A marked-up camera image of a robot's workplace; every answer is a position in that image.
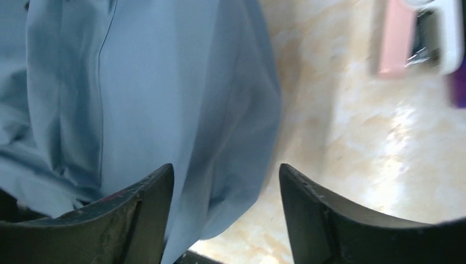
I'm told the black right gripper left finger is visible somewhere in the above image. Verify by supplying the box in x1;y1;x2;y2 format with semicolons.
1;164;174;263

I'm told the pink white stapler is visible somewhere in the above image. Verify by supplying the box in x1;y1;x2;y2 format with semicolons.
371;1;465;79

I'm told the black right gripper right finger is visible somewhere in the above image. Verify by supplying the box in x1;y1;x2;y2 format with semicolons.
279;164;465;264

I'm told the blue grey backpack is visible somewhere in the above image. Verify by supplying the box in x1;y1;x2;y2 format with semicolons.
1;1;281;263

